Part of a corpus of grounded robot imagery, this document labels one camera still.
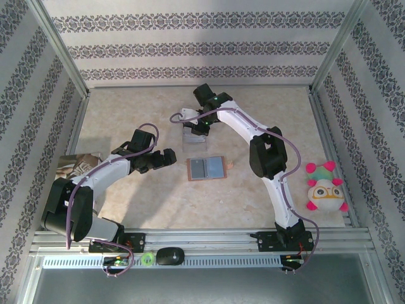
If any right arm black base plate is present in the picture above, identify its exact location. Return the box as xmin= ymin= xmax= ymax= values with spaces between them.
xmin=256 ymin=231 xmax=316 ymax=253

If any perforated metal cable tray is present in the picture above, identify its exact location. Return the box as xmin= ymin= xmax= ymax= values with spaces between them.
xmin=42 ymin=255 xmax=282 ymax=270

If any aluminium mounting rail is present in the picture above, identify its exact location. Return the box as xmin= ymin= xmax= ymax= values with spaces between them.
xmin=31 ymin=230 xmax=371 ymax=254

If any clear acrylic card stand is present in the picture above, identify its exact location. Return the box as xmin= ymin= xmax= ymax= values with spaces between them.
xmin=182 ymin=125 xmax=209 ymax=153

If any black computer mouse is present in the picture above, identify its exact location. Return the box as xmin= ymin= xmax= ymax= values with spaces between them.
xmin=156 ymin=246 xmax=186 ymax=266

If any aluminium frame rail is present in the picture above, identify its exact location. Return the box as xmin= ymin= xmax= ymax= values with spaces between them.
xmin=87 ymin=84 xmax=313 ymax=91
xmin=308 ymin=91 xmax=361 ymax=228
xmin=63 ymin=91 xmax=92 ymax=158

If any brown leather card holder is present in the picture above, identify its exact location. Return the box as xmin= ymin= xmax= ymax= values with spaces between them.
xmin=186 ymin=155 xmax=235 ymax=182

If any dark grey chip card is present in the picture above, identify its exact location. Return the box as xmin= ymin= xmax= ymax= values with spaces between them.
xmin=189 ymin=159 xmax=207 ymax=179

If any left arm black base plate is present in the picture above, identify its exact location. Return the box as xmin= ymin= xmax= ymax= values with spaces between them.
xmin=88 ymin=232 xmax=147 ymax=254

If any grey metal panel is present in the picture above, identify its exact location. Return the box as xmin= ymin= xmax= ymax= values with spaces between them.
xmin=31 ymin=269 xmax=380 ymax=304

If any photo cover book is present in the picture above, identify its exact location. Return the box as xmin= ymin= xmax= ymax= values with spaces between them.
xmin=56 ymin=152 xmax=104 ymax=183

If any aluminium frame post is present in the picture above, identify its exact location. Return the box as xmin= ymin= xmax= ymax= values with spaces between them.
xmin=27 ymin=0 xmax=91 ymax=98
xmin=308 ymin=0 xmax=371 ymax=95

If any pink and white plush toy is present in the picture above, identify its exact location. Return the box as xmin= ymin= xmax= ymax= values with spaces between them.
xmin=304 ymin=160 xmax=349 ymax=213

